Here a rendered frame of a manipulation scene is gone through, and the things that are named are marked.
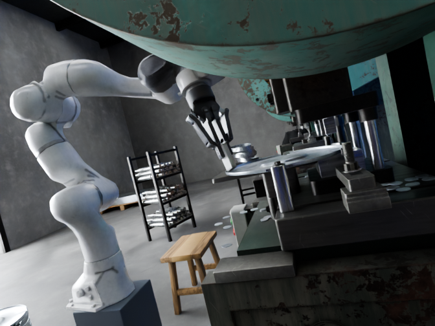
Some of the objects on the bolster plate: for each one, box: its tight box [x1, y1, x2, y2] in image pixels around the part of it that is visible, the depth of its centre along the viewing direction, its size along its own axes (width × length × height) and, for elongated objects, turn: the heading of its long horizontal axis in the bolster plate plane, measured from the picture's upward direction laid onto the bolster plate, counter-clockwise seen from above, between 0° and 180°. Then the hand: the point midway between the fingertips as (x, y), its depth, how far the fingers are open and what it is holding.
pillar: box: [364, 120, 385, 169], centre depth 58 cm, size 2×2×14 cm
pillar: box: [349, 121, 366, 159], centre depth 73 cm, size 2×2×14 cm
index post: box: [271, 161, 295, 213], centre depth 54 cm, size 3×3×10 cm
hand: (226, 157), depth 74 cm, fingers closed
